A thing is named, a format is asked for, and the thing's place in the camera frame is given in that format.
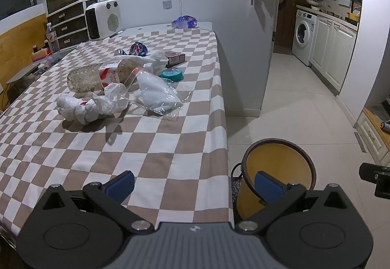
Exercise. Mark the small can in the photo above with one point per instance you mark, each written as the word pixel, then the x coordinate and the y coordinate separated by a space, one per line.
pixel 386 126

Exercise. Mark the clear plastic bottle red label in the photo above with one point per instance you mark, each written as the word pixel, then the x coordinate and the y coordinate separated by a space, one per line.
pixel 88 77

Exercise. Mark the low white cabinet wooden top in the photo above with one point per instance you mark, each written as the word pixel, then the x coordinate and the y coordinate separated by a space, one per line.
pixel 373 135

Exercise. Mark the purple patterned bag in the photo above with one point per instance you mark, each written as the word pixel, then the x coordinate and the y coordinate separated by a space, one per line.
pixel 184 22

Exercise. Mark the blue foil snack packet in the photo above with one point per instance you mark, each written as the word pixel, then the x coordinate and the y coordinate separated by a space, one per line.
pixel 138 49

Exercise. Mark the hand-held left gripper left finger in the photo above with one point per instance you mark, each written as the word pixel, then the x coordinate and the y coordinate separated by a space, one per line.
pixel 120 186

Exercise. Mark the clear plastic bag white paper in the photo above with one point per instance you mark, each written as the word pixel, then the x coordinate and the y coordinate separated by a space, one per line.
pixel 155 92

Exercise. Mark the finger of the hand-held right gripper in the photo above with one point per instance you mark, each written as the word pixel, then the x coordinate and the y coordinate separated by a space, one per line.
pixel 374 173

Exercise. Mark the dark red box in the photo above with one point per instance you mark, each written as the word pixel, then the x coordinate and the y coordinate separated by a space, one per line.
pixel 175 57

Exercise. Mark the dark speckled floor mat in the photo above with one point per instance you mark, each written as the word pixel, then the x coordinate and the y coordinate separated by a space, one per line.
pixel 236 196

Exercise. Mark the white kitchen base cabinets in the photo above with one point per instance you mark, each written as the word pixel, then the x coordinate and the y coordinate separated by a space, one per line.
pixel 329 50

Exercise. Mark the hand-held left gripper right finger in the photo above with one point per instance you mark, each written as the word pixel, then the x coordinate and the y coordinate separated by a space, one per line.
pixel 268 190

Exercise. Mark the wall socket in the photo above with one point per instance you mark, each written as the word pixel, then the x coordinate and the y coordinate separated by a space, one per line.
pixel 167 5

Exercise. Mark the brown white checkered tablecloth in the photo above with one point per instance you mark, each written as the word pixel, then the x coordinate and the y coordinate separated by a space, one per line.
pixel 91 147

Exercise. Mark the clear water bottle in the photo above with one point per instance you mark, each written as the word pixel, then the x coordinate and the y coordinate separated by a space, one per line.
pixel 52 40

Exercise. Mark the white space heater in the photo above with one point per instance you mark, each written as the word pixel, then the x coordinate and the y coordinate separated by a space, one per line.
pixel 105 18

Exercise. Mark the teal round lid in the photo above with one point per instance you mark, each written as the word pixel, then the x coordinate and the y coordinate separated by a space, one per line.
pixel 172 75

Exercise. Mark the white tissue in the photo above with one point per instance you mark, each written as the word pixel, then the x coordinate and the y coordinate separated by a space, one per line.
pixel 157 57

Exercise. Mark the white washing machine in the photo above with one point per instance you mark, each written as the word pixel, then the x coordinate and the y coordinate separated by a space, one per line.
pixel 303 33

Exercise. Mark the yellow bin dark rim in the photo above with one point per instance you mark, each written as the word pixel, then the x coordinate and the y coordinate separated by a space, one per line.
pixel 280 159

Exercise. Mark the box of coloured pens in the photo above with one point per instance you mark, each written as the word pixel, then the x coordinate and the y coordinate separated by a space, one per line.
pixel 40 55

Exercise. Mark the wok on stove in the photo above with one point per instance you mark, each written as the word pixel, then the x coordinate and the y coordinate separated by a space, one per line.
pixel 312 1

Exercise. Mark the white dark drawer cabinet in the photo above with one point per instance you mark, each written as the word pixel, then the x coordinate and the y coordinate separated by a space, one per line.
pixel 68 28

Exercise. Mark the table with silver foil side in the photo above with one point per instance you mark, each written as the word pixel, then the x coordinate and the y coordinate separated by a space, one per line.
pixel 198 25

